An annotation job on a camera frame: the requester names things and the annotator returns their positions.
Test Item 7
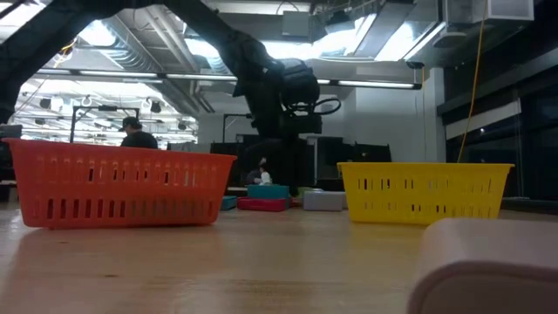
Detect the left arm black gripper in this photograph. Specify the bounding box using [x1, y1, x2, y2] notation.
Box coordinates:
[243, 56, 344, 196]

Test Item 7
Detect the red patterned box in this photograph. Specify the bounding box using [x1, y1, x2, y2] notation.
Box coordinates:
[236, 196, 289, 213]

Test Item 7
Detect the light blue sticky note pad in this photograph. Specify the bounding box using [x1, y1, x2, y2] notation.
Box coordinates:
[303, 190, 348, 213]

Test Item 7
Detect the pink sticky note pad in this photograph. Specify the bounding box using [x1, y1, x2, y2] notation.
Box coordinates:
[407, 217, 558, 314]

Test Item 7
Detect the person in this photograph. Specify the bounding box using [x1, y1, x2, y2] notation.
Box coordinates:
[246, 157, 274, 187]
[118, 116, 159, 150]

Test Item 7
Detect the long ceiling light fixture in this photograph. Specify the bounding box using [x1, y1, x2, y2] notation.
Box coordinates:
[0, 67, 423, 91]

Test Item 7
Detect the yellow plastic basket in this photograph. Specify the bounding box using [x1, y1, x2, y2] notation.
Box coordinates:
[337, 161, 515, 227]

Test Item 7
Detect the orange plastic basket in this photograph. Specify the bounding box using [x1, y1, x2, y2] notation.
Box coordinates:
[3, 138, 238, 230]

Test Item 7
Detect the white ceiling unit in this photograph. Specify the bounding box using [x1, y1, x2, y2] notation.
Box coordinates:
[444, 0, 535, 25]

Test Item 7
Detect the black background rig frame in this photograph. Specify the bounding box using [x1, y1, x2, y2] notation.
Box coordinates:
[69, 104, 141, 145]

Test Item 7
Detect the yellow hanging cable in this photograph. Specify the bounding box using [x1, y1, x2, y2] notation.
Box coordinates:
[456, 0, 488, 164]

